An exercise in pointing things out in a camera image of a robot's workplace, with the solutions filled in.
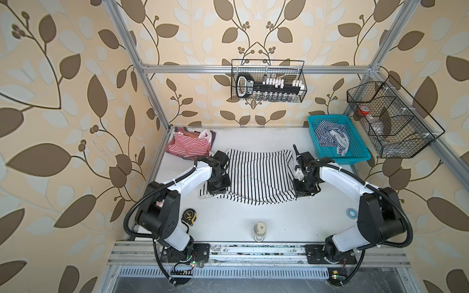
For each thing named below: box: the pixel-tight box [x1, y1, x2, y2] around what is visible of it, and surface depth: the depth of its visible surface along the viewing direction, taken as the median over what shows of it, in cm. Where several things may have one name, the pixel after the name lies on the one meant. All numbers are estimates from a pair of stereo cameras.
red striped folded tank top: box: [164, 126, 217, 160], surface depth 110 cm
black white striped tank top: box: [198, 148, 298, 206], surface depth 98 cm
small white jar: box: [253, 220, 267, 243], surface depth 73 cm
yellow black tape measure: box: [180, 208, 198, 226], surface depth 84 cm
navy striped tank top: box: [314, 120, 350, 157], surface depth 114 cm
